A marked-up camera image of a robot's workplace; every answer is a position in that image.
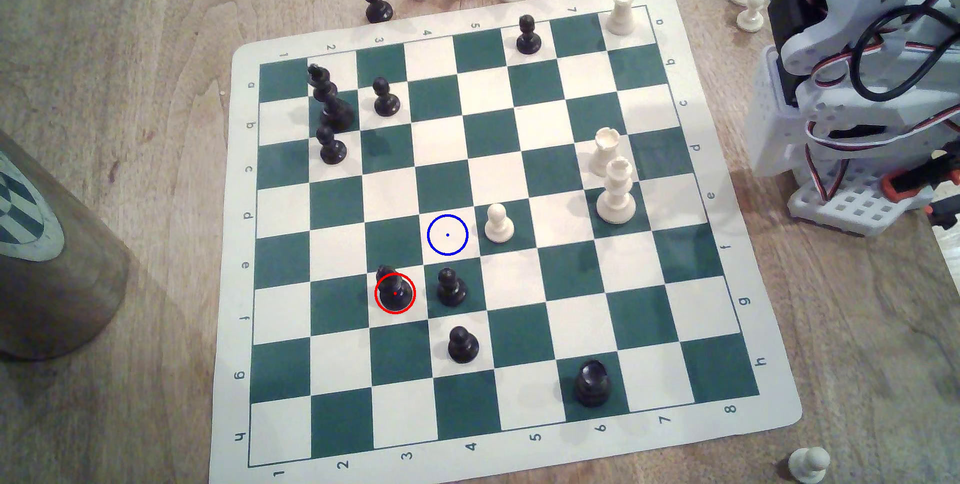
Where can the white chess rook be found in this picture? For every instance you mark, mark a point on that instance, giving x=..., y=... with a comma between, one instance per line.
x=620, y=16
x=602, y=148

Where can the black chess pawn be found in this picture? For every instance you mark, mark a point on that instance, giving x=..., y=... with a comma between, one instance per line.
x=394, y=293
x=463, y=347
x=386, y=100
x=452, y=289
x=528, y=38
x=331, y=148

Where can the black chess rook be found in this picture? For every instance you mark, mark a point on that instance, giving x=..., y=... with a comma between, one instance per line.
x=592, y=383

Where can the white chess queen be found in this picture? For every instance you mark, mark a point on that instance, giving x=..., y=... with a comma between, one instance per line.
x=616, y=199

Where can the orange and black clamp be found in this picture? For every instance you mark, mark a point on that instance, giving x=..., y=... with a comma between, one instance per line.
x=915, y=178

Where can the green and white chess mat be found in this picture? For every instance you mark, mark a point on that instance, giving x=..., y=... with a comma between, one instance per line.
x=525, y=169

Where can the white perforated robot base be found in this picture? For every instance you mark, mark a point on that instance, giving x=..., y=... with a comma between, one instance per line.
x=847, y=207

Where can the brown cylindrical chess container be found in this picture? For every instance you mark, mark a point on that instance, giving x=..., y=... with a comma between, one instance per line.
x=52, y=274

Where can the black chess king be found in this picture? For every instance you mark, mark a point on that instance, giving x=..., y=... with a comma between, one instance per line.
x=334, y=113

